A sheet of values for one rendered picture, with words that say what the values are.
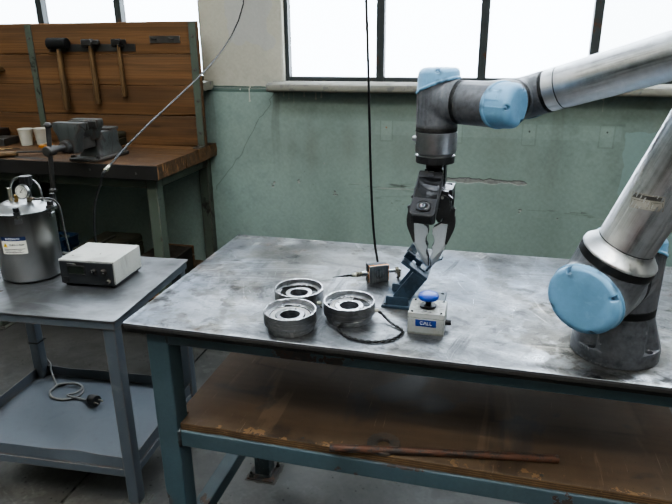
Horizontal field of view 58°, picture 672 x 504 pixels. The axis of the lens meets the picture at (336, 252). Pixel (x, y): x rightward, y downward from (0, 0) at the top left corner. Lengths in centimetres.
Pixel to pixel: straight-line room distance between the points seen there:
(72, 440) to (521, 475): 133
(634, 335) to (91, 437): 154
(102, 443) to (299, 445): 83
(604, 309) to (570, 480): 43
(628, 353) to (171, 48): 236
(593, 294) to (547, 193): 184
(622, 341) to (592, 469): 30
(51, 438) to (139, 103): 162
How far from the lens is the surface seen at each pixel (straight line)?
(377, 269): 143
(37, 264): 195
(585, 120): 276
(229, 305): 135
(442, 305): 123
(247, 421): 141
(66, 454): 198
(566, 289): 100
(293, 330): 118
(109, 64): 315
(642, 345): 118
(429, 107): 110
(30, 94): 344
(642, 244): 98
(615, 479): 135
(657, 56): 107
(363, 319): 122
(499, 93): 104
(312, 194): 293
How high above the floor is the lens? 135
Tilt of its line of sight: 20 degrees down
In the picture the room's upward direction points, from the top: 1 degrees counter-clockwise
